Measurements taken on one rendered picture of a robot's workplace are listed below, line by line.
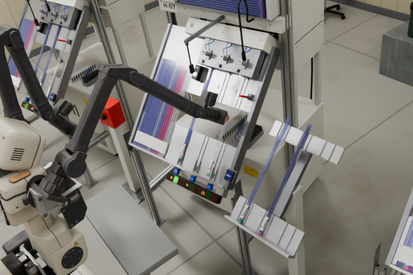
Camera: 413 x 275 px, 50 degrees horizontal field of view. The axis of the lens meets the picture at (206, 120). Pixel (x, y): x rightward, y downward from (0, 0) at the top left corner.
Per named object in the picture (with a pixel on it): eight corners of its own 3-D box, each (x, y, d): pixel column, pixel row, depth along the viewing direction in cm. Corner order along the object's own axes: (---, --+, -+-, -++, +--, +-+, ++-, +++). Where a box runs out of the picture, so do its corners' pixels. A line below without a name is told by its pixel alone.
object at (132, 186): (136, 207, 311) (104, 117, 265) (113, 193, 325) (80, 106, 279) (159, 185, 325) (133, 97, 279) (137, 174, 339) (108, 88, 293)
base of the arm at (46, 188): (29, 185, 159) (46, 199, 152) (40, 164, 160) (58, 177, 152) (49, 189, 166) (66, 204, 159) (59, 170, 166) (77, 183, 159)
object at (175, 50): (255, 114, 216) (250, 112, 212) (158, 82, 254) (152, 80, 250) (277, 49, 215) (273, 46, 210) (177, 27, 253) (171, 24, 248)
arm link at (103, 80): (99, 53, 162) (113, 58, 155) (128, 67, 172) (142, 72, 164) (50, 166, 162) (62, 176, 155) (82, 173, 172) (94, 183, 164)
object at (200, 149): (227, 186, 215) (224, 186, 212) (135, 143, 253) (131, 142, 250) (240, 148, 214) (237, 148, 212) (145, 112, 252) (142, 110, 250)
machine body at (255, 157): (271, 240, 271) (264, 166, 235) (186, 196, 312) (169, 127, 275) (322, 176, 308) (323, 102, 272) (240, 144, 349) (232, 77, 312)
